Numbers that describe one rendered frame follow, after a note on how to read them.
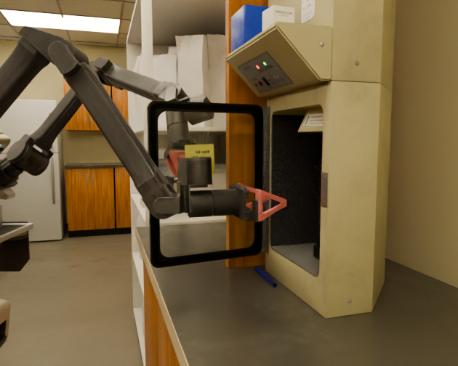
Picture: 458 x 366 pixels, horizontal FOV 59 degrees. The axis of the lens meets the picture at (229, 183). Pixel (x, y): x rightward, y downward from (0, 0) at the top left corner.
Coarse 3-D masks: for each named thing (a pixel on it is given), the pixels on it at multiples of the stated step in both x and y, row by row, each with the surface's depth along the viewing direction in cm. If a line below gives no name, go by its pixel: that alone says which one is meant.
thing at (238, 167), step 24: (168, 120) 96; (192, 120) 98; (216, 120) 101; (240, 120) 104; (168, 144) 96; (192, 144) 99; (216, 144) 101; (240, 144) 104; (168, 168) 97; (216, 168) 102; (240, 168) 105; (216, 216) 103; (168, 240) 99; (192, 240) 101; (216, 240) 104; (240, 240) 107
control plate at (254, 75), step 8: (264, 56) 85; (248, 64) 94; (256, 64) 91; (272, 64) 85; (248, 72) 98; (256, 72) 94; (264, 72) 91; (272, 72) 88; (280, 72) 85; (248, 80) 102; (256, 80) 98; (272, 80) 92; (280, 80) 88; (288, 80) 86; (256, 88) 102; (264, 88) 98; (272, 88) 95
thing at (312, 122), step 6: (312, 108) 91; (318, 108) 89; (306, 114) 93; (312, 114) 90; (318, 114) 89; (306, 120) 92; (312, 120) 90; (318, 120) 88; (300, 126) 94; (306, 126) 90; (312, 126) 89; (318, 126) 88; (300, 132) 97; (306, 132) 100; (312, 132) 101; (318, 132) 102
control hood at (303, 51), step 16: (272, 32) 75; (288, 32) 73; (304, 32) 74; (320, 32) 75; (240, 48) 92; (256, 48) 85; (272, 48) 80; (288, 48) 76; (304, 48) 75; (320, 48) 76; (240, 64) 98; (288, 64) 80; (304, 64) 76; (320, 64) 76; (304, 80) 81; (320, 80) 77
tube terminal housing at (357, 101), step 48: (288, 0) 93; (336, 0) 76; (384, 0) 79; (336, 48) 77; (384, 48) 82; (288, 96) 95; (336, 96) 78; (384, 96) 85; (336, 144) 79; (384, 144) 89; (336, 192) 80; (384, 192) 93; (336, 240) 81; (384, 240) 98; (336, 288) 82
